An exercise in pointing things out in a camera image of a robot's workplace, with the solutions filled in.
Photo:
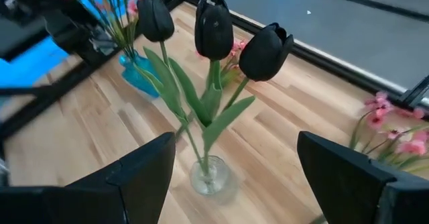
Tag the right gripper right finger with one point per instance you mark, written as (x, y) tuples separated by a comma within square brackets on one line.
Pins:
[(362, 190)]

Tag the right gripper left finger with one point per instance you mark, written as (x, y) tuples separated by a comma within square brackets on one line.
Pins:
[(100, 197)]

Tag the blue glass vase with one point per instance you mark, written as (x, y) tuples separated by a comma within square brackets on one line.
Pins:
[(137, 76)]

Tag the black artificial tulip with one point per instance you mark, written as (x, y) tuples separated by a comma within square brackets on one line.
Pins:
[(214, 26), (155, 19), (266, 53)]

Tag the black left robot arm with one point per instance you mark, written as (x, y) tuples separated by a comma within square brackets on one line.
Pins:
[(30, 2)]

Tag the clear glass vase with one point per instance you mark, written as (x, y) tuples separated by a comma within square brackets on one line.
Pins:
[(214, 183)]

